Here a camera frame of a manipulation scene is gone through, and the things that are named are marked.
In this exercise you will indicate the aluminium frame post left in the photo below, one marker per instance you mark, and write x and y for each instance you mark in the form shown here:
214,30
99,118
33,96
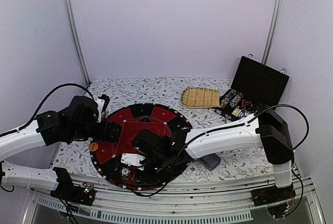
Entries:
76,41

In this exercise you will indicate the woven bamboo tray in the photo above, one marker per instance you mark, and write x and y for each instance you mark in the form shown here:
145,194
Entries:
200,98

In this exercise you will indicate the black poker set case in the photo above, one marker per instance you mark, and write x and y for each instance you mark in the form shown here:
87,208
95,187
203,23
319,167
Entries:
258,83

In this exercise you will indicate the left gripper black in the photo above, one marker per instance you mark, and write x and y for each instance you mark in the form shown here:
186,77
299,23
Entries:
113,134

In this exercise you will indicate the aluminium frame post right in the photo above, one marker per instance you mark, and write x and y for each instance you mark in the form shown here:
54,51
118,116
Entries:
271,31

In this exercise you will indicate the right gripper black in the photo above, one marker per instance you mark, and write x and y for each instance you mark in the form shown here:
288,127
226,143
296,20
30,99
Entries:
155,177

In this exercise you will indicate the round red black poker mat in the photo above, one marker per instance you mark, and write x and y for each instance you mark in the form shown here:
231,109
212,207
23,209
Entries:
157,118

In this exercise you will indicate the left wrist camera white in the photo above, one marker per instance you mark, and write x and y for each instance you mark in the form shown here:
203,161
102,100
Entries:
102,103

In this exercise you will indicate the middle long chip row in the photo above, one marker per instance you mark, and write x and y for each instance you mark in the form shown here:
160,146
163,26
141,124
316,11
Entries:
235,101

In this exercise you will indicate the aluminium front rail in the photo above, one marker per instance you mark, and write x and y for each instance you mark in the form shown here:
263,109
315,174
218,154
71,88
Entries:
201,202

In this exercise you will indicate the blue white poker chip stack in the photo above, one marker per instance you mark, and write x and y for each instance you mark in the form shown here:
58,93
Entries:
125,173

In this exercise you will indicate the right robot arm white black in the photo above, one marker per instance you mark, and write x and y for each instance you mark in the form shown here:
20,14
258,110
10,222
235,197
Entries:
264,129

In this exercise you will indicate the red triangular all-in marker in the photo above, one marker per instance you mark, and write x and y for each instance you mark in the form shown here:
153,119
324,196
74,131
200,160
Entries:
245,103

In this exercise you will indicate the orange big blind button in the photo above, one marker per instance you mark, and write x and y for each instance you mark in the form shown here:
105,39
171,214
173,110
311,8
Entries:
93,147

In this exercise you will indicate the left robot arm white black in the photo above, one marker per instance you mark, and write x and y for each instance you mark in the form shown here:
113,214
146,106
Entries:
43,130

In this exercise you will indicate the blue Texas Hold'em card box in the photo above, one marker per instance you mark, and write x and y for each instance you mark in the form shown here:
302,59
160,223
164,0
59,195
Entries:
236,112

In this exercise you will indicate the aluminium frame post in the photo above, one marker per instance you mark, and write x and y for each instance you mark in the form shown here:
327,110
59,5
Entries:
271,31
76,41

